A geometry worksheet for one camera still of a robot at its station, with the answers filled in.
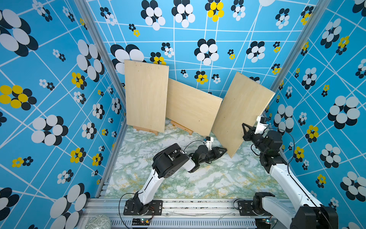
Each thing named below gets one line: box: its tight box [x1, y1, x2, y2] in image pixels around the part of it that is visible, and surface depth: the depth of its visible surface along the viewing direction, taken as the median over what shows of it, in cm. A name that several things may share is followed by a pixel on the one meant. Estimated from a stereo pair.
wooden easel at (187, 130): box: [170, 120, 194, 136], surface depth 103 cm
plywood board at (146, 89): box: [124, 59, 170, 134], surface depth 92 cm
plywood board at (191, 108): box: [165, 78, 223, 137], surface depth 94 cm
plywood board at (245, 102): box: [211, 71, 276, 158], surface depth 81 cm
